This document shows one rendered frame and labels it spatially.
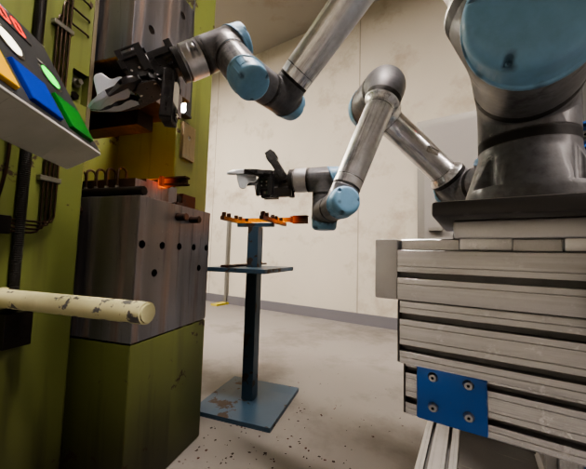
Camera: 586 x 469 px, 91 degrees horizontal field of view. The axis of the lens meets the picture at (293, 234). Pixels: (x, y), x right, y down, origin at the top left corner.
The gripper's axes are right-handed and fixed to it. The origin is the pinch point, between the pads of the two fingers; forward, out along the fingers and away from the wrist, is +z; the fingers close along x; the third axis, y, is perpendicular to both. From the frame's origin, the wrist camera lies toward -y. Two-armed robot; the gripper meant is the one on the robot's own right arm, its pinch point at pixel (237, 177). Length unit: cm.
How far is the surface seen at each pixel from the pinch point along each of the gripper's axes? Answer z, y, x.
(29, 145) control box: 14, 7, -51
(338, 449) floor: -31, 100, 32
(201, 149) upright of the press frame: 44, -29, 42
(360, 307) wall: -27, 82, 248
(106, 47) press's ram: 40, -40, -17
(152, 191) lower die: 29.9, 4.7, -5.1
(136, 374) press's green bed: 24, 62, -13
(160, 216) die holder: 23.9, 13.8, -7.2
